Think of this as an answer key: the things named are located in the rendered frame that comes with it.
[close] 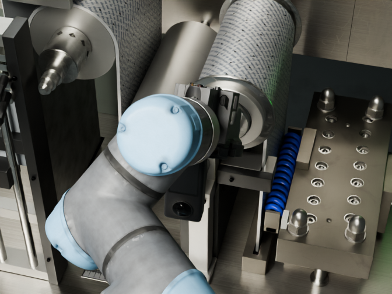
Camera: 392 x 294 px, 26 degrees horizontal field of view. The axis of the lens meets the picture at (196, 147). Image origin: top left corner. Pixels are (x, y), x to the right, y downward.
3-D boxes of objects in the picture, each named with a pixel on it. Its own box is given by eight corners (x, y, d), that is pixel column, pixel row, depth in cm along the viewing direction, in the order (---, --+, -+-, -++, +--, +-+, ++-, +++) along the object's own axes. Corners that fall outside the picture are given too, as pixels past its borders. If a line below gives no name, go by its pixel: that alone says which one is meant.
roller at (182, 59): (122, 158, 144) (118, 104, 136) (164, 68, 162) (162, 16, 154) (191, 171, 142) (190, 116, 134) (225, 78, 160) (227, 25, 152)
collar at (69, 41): (40, 80, 130) (35, 46, 125) (55, 56, 134) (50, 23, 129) (80, 87, 128) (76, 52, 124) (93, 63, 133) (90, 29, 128)
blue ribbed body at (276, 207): (262, 220, 148) (263, 206, 146) (284, 139, 163) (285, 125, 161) (282, 224, 147) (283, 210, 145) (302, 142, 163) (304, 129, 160)
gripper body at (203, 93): (243, 94, 105) (227, 91, 93) (231, 162, 105) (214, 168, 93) (183, 84, 106) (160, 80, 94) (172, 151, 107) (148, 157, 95)
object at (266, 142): (258, 217, 147) (263, 139, 134) (282, 129, 163) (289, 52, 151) (261, 218, 147) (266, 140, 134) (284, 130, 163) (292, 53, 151)
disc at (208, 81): (182, 141, 138) (181, 69, 128) (184, 139, 139) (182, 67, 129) (272, 156, 135) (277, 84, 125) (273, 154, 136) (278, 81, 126)
